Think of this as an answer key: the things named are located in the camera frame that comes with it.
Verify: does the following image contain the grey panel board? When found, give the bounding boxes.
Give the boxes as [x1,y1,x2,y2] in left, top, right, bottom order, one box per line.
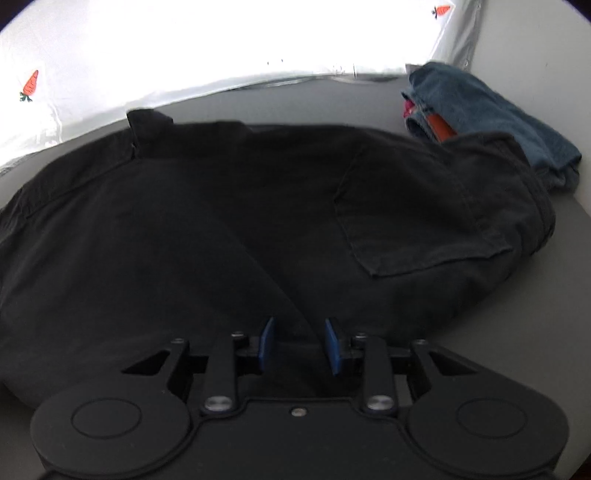
[464,0,591,155]

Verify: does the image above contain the orange red garment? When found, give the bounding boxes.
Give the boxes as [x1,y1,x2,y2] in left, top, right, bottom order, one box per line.
[426,113,459,143]

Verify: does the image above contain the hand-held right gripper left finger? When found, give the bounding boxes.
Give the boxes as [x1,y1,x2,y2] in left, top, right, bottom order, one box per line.
[121,316,278,415]

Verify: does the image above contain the black pants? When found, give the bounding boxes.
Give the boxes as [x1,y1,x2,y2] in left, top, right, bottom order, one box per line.
[0,108,557,411]

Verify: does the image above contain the white carrot print sheet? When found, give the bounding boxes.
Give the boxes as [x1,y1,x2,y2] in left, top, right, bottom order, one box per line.
[0,0,485,171]

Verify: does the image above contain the folded blue jeans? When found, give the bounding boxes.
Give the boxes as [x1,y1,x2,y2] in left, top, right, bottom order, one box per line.
[401,62,583,192]

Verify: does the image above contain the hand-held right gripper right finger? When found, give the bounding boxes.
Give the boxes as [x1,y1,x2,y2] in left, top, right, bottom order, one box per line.
[323,318,472,415]

